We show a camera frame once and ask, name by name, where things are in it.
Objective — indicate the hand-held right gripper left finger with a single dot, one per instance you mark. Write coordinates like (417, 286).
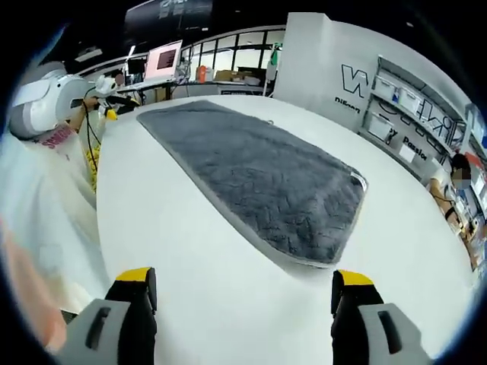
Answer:
(114, 327)

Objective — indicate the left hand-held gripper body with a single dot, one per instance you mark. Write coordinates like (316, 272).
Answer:
(104, 86)

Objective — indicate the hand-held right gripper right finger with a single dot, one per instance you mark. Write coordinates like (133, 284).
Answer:
(365, 327)

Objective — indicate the grey towel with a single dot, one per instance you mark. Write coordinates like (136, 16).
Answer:
(258, 178)

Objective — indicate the person's left hand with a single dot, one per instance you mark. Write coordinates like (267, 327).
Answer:
(91, 104)

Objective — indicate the black desktop monitor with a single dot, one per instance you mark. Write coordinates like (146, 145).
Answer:
(137, 70)

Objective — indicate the ceiling air vent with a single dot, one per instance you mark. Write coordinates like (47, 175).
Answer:
(88, 54)

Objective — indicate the white chest-worn device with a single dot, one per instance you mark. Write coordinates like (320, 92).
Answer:
(53, 102)

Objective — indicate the yellow patterned cloth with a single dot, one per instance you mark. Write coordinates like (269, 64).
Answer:
(92, 167)

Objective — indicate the laptop with pink screen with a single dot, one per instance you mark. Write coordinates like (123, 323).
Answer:
(163, 61)

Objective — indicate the grey counter cabinet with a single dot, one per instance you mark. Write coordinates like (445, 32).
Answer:
(205, 90)

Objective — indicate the orange container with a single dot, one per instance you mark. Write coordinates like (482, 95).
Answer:
(201, 74)

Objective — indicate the cardboard box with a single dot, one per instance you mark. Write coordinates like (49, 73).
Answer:
(226, 75)

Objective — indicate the person's white printed shirt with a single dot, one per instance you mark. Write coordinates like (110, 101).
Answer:
(49, 197)

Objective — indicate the white table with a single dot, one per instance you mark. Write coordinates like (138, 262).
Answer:
(171, 228)

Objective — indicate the white pole stand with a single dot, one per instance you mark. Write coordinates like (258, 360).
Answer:
(266, 83)

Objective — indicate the green hanging cloth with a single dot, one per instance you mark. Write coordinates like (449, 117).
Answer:
(275, 55)

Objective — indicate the white storage box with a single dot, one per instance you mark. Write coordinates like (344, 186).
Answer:
(408, 99)
(385, 87)
(380, 128)

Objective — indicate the metal storage rack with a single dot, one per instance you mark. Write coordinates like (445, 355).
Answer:
(365, 110)
(477, 152)

